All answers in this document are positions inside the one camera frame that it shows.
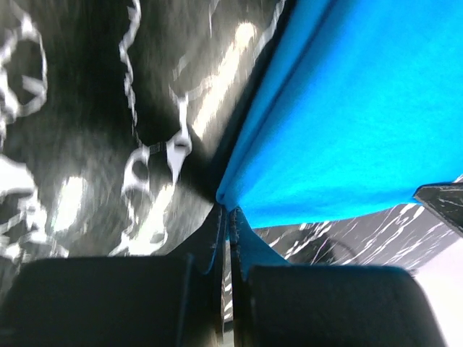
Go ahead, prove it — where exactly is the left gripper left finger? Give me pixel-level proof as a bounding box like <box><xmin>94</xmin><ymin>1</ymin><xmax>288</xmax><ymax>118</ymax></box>
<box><xmin>1</xmin><ymin>205</ymin><xmax>228</xmax><ymax>346</ymax></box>

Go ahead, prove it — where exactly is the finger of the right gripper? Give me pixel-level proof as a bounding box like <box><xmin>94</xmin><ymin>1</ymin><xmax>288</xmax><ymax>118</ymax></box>
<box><xmin>414</xmin><ymin>182</ymin><xmax>463</xmax><ymax>236</ymax></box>

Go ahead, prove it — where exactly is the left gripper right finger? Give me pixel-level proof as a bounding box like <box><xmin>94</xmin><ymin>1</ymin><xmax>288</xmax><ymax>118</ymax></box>
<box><xmin>229</xmin><ymin>208</ymin><xmax>445</xmax><ymax>346</ymax></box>

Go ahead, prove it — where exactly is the blue t shirt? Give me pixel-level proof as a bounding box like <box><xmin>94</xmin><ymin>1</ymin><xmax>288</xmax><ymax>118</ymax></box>
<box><xmin>216</xmin><ymin>1</ymin><xmax>462</xmax><ymax>269</ymax></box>

